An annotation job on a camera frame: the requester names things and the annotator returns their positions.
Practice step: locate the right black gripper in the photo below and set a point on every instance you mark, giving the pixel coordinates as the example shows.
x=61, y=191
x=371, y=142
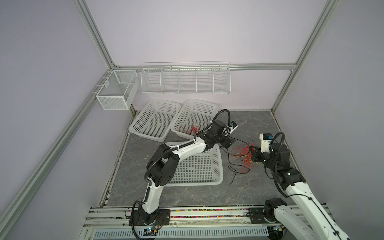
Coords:
x=255, y=154

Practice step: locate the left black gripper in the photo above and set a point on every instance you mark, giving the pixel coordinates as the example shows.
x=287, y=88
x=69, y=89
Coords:
x=228, y=143

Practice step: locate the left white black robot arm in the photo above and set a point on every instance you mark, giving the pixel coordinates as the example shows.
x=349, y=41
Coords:
x=162, y=166

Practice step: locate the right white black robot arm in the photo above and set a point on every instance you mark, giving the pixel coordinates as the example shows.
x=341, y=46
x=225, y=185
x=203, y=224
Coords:
x=291, y=184

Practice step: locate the front white plastic basket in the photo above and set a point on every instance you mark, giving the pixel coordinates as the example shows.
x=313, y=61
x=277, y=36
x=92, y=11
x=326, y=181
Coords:
x=200, y=169

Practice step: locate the white plastic basket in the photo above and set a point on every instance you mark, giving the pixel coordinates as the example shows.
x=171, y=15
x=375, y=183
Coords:
x=154, y=121
x=200, y=169
x=194, y=116

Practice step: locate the back right white plastic basket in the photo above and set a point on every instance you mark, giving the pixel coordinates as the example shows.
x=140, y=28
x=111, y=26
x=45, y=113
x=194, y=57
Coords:
x=194, y=116

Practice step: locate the back left white plastic basket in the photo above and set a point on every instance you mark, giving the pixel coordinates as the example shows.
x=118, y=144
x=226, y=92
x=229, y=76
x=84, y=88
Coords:
x=154, y=121

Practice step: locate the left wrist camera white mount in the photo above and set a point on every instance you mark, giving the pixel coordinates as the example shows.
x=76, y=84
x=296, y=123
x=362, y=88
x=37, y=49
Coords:
x=232, y=127

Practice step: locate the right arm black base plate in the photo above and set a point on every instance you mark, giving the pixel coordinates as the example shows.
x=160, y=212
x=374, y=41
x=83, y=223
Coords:
x=256, y=215

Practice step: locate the long white wire wall shelf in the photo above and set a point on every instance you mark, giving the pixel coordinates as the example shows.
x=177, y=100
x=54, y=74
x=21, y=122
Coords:
x=186, y=78

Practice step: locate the white slotted cable duct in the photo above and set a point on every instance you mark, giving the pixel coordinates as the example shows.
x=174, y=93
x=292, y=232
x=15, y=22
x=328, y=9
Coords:
x=183, y=233

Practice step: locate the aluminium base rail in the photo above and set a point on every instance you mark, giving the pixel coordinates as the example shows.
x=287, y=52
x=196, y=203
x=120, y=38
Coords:
x=218, y=216

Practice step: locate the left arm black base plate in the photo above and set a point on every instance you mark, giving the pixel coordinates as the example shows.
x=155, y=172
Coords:
x=158, y=217

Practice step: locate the white mesh wall box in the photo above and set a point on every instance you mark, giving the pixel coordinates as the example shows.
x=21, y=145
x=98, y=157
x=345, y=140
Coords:
x=118, y=90

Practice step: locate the aluminium frame profile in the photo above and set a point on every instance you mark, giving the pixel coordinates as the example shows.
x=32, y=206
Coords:
x=94, y=32

